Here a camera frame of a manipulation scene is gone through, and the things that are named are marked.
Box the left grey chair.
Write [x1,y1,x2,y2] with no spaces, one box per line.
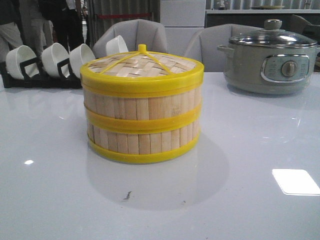
[92,19,168,58]

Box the right grey chair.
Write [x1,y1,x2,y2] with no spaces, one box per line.
[183,23,259,72]

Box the bamboo steamer basket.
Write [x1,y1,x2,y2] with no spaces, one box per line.
[87,119,201,164]
[83,85,202,134]

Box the red barrier belt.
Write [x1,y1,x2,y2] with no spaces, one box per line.
[96,12,153,19]

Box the grey chair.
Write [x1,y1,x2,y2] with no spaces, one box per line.
[92,19,168,58]
[183,23,259,72]

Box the white bowl far left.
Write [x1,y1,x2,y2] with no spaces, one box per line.
[5,45,37,80]

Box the glass pot lid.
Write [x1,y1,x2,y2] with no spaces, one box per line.
[229,19,317,49]

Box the black dish rack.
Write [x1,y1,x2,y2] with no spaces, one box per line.
[0,57,82,89]

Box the dark counter cabinet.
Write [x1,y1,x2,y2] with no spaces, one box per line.
[204,9,320,30]

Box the grey electric cooking pot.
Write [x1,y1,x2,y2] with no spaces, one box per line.
[217,43,320,95]

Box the woven bamboo steamer lid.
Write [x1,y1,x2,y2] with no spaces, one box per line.
[80,44,204,98]

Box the white bowl right upright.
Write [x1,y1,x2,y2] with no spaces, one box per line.
[105,35,129,56]

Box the yellow plate on counter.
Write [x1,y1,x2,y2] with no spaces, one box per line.
[251,5,285,10]

